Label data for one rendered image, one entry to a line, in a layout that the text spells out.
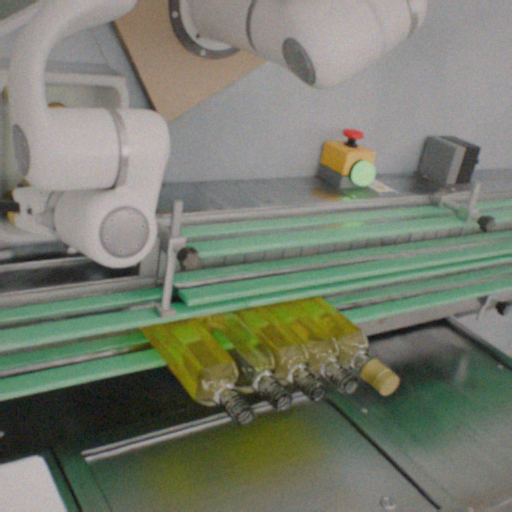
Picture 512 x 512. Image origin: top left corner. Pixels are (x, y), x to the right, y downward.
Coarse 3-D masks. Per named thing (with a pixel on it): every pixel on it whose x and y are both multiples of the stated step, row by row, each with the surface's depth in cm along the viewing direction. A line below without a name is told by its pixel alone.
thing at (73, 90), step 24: (48, 72) 77; (0, 96) 82; (48, 96) 85; (72, 96) 87; (96, 96) 88; (120, 96) 83; (0, 120) 83; (0, 144) 84; (0, 168) 86; (0, 192) 87; (0, 216) 87; (24, 240) 85
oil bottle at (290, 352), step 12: (240, 312) 95; (252, 312) 95; (264, 312) 96; (252, 324) 92; (264, 324) 93; (276, 324) 93; (264, 336) 90; (276, 336) 90; (288, 336) 91; (276, 348) 88; (288, 348) 88; (300, 348) 89; (276, 360) 87; (288, 360) 87; (300, 360) 88; (276, 372) 88; (288, 372) 87; (288, 384) 89
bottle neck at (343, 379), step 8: (336, 360) 91; (328, 368) 90; (336, 368) 89; (344, 368) 89; (328, 376) 89; (336, 376) 88; (344, 376) 88; (352, 376) 88; (336, 384) 88; (344, 384) 87; (352, 384) 89; (344, 392) 88
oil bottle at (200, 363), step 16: (192, 320) 91; (160, 336) 90; (176, 336) 87; (192, 336) 87; (208, 336) 88; (160, 352) 91; (176, 352) 86; (192, 352) 84; (208, 352) 85; (224, 352) 85; (176, 368) 87; (192, 368) 83; (208, 368) 81; (224, 368) 82; (192, 384) 83; (208, 384) 81; (224, 384) 81; (208, 400) 81
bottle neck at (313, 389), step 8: (296, 368) 87; (304, 368) 87; (296, 376) 86; (304, 376) 86; (312, 376) 86; (296, 384) 86; (304, 384) 85; (312, 384) 84; (320, 384) 84; (304, 392) 85; (312, 392) 84; (320, 392) 86; (312, 400) 84; (320, 400) 85
